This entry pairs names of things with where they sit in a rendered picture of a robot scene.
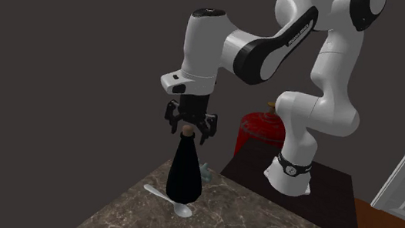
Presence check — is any dark robot stand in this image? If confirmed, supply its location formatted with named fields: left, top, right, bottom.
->
left=214, top=134, right=372, bottom=228

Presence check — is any silver spoon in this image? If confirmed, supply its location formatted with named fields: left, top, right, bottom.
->
left=140, top=183, right=196, bottom=220

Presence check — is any small light blue object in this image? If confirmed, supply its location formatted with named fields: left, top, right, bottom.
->
left=199, top=162, right=215, bottom=184

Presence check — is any black bottle with cork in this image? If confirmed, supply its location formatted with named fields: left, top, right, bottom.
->
left=164, top=122, right=209, bottom=206

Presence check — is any red gas cylinder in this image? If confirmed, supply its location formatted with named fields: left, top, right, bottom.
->
left=234, top=97, right=290, bottom=163

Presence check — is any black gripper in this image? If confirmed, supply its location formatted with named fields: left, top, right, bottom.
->
left=162, top=89, right=223, bottom=148

